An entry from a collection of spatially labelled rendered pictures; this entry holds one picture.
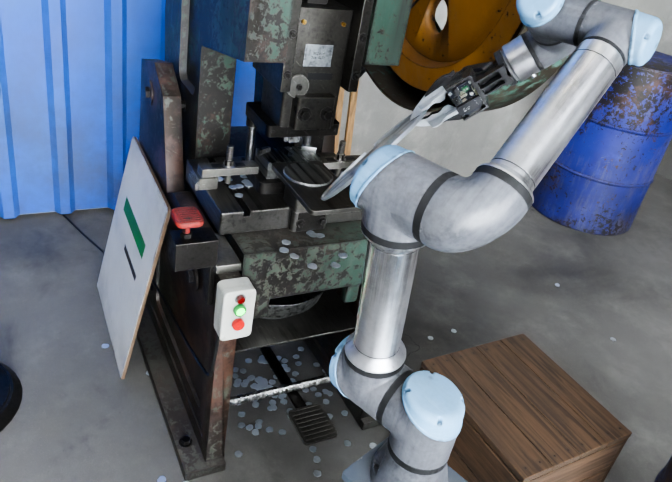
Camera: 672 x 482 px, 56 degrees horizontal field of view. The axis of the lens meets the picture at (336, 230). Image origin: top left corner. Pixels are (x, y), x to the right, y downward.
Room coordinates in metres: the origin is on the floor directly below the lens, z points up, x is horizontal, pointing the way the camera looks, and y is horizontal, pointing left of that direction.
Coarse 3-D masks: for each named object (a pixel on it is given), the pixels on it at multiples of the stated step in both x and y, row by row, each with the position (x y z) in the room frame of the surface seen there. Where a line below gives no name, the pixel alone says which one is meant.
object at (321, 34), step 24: (312, 0) 1.48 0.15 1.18; (312, 24) 1.44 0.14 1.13; (336, 24) 1.47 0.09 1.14; (312, 48) 1.44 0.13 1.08; (336, 48) 1.48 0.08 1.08; (312, 72) 1.45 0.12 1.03; (336, 72) 1.48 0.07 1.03; (264, 96) 1.50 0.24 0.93; (288, 96) 1.42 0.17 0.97; (312, 96) 1.43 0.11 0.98; (336, 96) 1.49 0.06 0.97; (288, 120) 1.42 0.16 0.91; (312, 120) 1.42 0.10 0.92
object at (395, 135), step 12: (408, 120) 1.33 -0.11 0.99; (396, 132) 1.30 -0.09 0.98; (408, 132) 1.15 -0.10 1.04; (384, 144) 1.20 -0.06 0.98; (396, 144) 1.12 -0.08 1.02; (360, 156) 1.36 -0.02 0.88; (348, 168) 1.34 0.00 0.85; (336, 180) 1.31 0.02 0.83; (348, 180) 1.10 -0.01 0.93; (324, 192) 1.24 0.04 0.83; (336, 192) 1.11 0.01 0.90
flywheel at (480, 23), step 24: (432, 0) 1.75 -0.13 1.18; (456, 0) 1.66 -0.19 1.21; (480, 0) 1.59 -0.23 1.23; (504, 0) 1.52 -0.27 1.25; (408, 24) 1.81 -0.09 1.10; (432, 24) 1.76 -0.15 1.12; (456, 24) 1.64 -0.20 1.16; (480, 24) 1.57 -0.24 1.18; (504, 24) 1.45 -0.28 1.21; (408, 48) 1.77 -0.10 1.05; (432, 48) 1.70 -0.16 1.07; (456, 48) 1.62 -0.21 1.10; (480, 48) 1.50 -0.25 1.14; (408, 72) 1.71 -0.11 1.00; (432, 72) 1.62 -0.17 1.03
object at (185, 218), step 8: (176, 208) 1.17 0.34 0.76; (184, 208) 1.18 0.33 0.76; (192, 208) 1.18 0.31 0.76; (176, 216) 1.14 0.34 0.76; (184, 216) 1.14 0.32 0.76; (192, 216) 1.15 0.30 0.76; (200, 216) 1.16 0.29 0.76; (176, 224) 1.12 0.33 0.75; (184, 224) 1.12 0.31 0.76; (192, 224) 1.12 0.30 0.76; (200, 224) 1.13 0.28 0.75; (184, 232) 1.15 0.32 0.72
